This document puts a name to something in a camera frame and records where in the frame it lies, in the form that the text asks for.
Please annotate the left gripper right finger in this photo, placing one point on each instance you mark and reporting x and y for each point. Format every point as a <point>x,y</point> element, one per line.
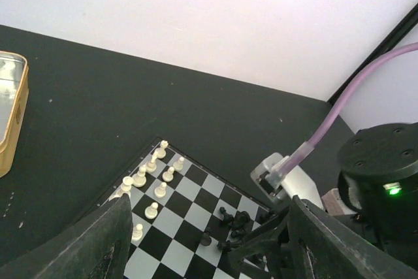
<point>322,247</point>

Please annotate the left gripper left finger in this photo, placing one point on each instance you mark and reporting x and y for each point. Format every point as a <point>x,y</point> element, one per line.
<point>95,247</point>

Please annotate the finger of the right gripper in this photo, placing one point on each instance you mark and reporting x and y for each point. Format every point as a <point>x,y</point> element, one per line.
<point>266,240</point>

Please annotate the pile of black chess pieces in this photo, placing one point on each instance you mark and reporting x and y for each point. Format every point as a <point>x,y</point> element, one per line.
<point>237,224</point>

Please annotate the black white chess board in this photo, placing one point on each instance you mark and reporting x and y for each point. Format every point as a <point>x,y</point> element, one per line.
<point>169,247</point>

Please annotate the pink metal tin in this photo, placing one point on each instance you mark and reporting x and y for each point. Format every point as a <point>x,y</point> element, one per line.
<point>333,203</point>

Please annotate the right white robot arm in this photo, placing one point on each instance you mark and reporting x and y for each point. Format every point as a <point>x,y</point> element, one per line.
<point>377,239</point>

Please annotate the gold metal tin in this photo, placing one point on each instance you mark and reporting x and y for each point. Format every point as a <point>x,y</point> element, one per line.
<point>14,96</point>

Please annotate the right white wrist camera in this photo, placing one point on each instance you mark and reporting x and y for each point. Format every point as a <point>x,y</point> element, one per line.
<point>283,187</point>

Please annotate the right black frame post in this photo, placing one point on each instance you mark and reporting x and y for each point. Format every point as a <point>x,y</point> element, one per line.
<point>406,24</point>

